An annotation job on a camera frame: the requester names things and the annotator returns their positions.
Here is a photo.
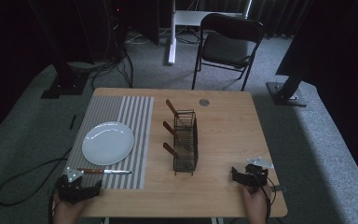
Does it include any black folding chair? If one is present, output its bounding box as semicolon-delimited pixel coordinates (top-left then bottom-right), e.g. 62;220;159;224
191;12;266;92

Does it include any black floor cable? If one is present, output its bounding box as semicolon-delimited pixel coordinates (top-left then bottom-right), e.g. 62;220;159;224
0;148;73;207

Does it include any wooden-handled table knife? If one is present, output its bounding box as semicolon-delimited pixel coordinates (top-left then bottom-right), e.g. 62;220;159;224
76;167;134;175

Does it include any person's left hand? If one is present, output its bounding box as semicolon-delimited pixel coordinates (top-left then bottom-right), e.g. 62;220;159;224
53;194;87;224

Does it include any grey striped placemat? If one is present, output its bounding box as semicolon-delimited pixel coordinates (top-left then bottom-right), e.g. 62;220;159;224
63;95;155;190

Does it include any white round plate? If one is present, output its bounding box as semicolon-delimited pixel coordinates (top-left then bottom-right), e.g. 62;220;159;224
81;120;135;166

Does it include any person's right hand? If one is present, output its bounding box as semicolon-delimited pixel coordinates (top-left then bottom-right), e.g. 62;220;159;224
241;184;272;224

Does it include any wooden-handled cutlery piece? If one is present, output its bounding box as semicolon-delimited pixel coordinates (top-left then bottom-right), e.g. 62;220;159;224
162;142;194;171
165;99;194;129
162;120;194;152

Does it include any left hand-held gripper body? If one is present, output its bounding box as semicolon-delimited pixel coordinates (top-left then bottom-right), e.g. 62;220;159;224
56;167;98;205

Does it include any white desk frame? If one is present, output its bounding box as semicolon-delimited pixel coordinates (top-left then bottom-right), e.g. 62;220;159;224
166;0;254;66

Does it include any small black floor strip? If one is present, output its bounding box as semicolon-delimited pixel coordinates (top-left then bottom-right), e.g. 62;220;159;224
68;114;77;132

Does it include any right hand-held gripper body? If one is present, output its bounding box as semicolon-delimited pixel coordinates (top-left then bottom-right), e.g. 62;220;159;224
241;156;275;194

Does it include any black metal stand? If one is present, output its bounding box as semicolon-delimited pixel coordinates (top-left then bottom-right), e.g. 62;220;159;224
266;46;310;108
27;0;90;100

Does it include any black wire cutlery rack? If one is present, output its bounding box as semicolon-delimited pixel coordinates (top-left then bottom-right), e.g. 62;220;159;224
172;108;200;176

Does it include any bundle of floor cables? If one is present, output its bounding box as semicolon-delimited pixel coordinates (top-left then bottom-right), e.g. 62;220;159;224
90;46;135;91

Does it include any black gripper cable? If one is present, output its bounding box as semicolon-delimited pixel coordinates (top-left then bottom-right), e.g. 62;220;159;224
47;186;60;224
252;171;278;220

